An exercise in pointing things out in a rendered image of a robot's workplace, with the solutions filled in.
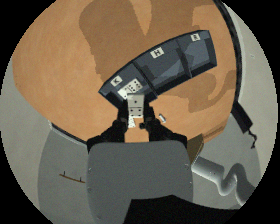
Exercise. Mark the white domino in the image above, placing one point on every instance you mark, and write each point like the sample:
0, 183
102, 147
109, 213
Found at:
135, 104
131, 87
131, 122

